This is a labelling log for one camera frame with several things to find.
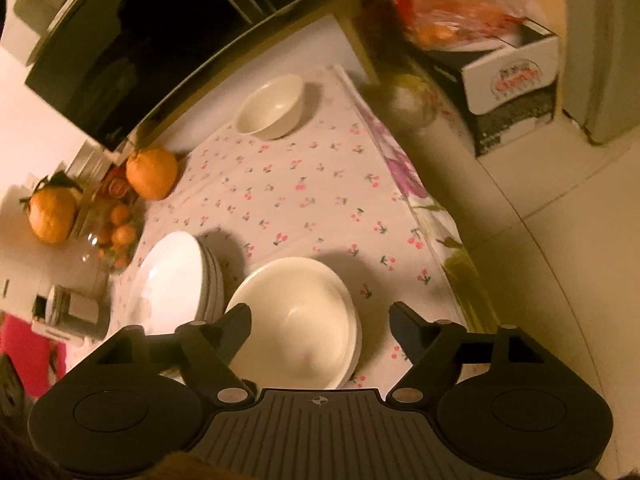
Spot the white swirl plate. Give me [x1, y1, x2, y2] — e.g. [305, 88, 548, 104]
[125, 231, 204, 335]

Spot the white air fryer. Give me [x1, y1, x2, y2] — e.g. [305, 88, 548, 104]
[1, 242, 110, 344]

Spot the black microwave oven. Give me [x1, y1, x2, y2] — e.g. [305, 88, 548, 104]
[24, 0, 352, 154]

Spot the large yellow pomelo on jar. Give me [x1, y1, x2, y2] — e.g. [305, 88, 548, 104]
[20, 171, 82, 245]

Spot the glass jar of tangerines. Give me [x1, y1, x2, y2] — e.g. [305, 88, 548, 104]
[78, 165, 143, 274]

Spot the plastic bag of snacks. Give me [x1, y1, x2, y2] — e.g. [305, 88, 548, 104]
[392, 0, 527, 50]

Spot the white cardboard box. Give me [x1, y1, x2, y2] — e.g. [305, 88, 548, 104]
[408, 20, 561, 157]

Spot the blue patterned plate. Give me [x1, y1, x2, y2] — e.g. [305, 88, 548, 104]
[196, 242, 226, 322]

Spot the orange pomelo on table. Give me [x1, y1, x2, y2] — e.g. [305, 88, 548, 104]
[125, 148, 178, 200]

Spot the white bowl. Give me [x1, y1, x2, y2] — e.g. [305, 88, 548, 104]
[228, 257, 354, 390]

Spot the floral purple cloth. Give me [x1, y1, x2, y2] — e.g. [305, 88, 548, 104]
[331, 65, 500, 333]

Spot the cream bowl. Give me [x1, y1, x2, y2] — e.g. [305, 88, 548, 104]
[233, 74, 305, 141]
[341, 304, 362, 386]

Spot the red stool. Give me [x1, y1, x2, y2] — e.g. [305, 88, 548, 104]
[1, 314, 66, 399]

